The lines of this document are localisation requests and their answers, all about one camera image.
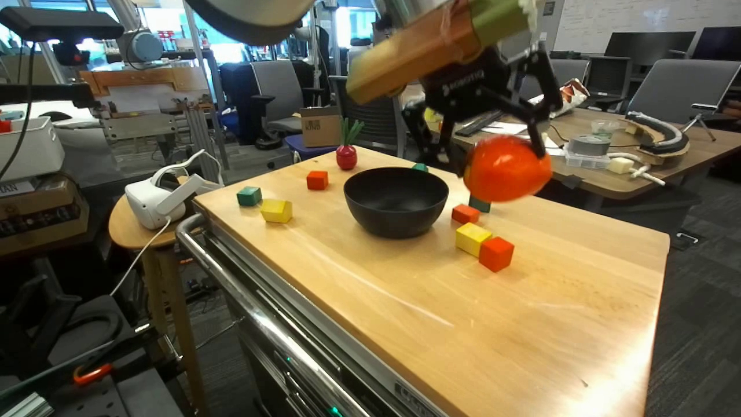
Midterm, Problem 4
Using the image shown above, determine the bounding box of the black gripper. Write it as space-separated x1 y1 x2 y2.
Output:
422 48 563 167

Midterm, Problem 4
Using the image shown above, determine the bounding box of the orange toy apple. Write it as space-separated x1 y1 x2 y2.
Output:
464 134 554 202

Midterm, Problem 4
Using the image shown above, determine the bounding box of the orange wooden cube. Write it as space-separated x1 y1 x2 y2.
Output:
480 236 515 270
451 203 480 221
306 172 328 189

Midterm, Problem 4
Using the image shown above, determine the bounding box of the yellow wooden block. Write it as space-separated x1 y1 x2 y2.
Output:
260 198 292 225
457 221 490 256

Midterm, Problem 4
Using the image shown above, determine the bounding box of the red toy radish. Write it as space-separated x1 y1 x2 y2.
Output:
336 118 364 172

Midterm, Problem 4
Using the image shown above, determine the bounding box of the small green wooden cube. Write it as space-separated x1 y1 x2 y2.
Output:
237 184 261 205

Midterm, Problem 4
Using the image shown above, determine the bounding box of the black bowl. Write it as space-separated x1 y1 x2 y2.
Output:
342 167 450 238

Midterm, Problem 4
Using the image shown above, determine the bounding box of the snack chip bag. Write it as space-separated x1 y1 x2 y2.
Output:
561 78 591 114

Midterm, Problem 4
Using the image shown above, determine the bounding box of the wooden office desk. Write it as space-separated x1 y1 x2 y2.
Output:
454 108 739 198

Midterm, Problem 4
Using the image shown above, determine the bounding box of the grey office chair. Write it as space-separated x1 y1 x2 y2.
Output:
626 58 739 125

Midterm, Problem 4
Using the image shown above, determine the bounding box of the white VR headset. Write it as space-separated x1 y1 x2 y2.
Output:
126 147 224 228

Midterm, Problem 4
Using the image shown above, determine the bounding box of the round wooden stool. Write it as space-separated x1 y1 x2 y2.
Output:
109 196 205 414

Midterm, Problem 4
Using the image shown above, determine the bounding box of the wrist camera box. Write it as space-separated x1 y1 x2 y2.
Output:
344 0 538 103

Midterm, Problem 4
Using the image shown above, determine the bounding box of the metal cart handle bar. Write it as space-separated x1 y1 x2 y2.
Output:
175 213 370 417

